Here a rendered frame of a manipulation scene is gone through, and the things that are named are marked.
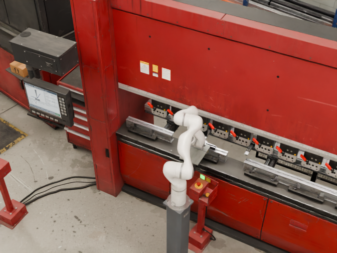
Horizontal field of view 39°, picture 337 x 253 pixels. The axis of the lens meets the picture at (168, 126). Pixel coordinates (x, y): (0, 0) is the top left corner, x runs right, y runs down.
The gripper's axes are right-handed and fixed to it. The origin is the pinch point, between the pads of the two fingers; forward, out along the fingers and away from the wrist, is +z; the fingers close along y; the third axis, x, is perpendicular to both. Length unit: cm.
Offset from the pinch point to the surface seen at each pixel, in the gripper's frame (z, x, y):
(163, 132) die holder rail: 6.9, 0.3, 38.7
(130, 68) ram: -43, -40, 71
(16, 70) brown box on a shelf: 4, -8, 220
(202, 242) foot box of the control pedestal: 46, 85, -24
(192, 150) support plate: -3.5, 7.8, 2.4
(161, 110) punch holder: -16.0, -16.3, 39.9
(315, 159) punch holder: -19, -19, -99
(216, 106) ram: -34.0, -32.1, -12.3
